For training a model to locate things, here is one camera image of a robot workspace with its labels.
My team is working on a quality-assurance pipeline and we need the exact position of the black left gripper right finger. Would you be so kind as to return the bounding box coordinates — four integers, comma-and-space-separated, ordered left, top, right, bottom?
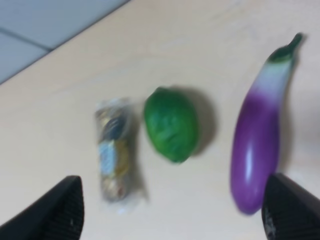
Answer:
261, 173, 320, 240

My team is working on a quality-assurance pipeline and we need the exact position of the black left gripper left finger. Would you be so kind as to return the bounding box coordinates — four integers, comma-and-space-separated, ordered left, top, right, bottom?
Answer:
0, 175, 84, 240

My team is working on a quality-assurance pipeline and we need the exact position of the purple toy eggplant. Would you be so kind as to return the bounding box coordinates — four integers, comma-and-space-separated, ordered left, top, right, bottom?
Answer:
229, 32, 304, 215

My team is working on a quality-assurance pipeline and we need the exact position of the clear wrapped snack packet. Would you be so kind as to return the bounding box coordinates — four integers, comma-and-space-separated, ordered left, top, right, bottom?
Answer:
94, 98, 146, 212

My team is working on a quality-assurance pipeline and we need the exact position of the green lime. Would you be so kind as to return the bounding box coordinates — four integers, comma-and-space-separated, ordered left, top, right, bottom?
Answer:
143, 87, 200, 164

